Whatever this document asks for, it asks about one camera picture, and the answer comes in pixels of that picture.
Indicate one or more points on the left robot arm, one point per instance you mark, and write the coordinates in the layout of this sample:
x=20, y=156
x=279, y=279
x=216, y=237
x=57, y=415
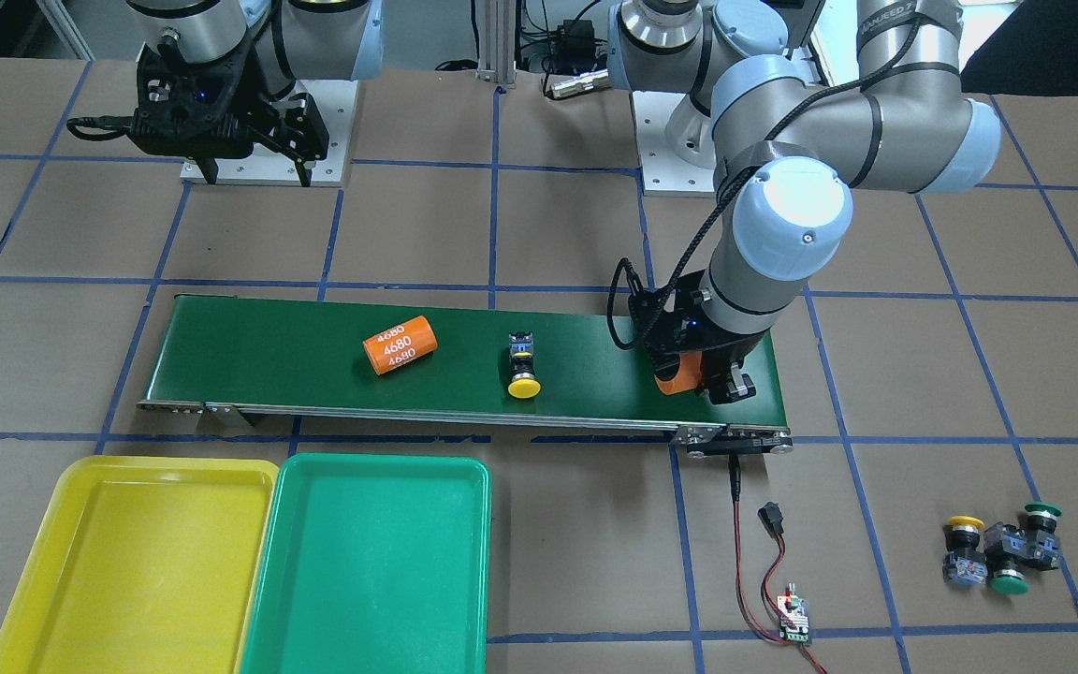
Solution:
x=788, y=156

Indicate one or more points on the yellow plastic tray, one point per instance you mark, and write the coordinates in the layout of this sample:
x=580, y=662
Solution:
x=141, y=565

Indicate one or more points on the aluminium frame post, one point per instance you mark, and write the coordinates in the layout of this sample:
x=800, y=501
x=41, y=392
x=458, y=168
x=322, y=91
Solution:
x=496, y=35

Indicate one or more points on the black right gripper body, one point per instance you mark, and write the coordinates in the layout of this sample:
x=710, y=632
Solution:
x=265, y=106

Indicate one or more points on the black power adapter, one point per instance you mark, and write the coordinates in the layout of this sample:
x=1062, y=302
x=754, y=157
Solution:
x=573, y=48

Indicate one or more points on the small controller circuit board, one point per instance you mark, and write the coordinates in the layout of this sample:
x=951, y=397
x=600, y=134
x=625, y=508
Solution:
x=792, y=612

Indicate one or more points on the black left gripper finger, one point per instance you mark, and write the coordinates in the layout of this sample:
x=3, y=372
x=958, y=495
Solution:
x=724, y=381

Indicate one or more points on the plain orange cylinder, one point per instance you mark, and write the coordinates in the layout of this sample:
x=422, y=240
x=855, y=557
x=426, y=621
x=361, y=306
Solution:
x=681, y=373

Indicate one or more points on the green conveyor belt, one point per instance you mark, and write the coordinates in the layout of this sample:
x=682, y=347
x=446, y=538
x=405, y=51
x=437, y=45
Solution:
x=235, y=357

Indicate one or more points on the green push button switch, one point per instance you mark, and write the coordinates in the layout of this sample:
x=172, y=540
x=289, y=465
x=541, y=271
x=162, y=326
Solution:
x=1042, y=551

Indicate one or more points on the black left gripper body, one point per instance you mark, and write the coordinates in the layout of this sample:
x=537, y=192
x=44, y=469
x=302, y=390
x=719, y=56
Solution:
x=724, y=353

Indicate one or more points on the green plastic tray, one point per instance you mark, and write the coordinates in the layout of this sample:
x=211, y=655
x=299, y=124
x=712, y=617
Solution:
x=374, y=564

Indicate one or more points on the yellow push button switch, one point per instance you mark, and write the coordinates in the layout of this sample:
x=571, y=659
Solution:
x=522, y=382

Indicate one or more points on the orange cylinder with 4680 print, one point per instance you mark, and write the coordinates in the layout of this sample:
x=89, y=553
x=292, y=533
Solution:
x=400, y=344

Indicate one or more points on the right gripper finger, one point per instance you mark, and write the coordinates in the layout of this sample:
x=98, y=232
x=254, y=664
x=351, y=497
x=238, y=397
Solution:
x=208, y=169
x=304, y=169

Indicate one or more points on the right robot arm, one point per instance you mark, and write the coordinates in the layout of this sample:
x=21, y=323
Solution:
x=294, y=40

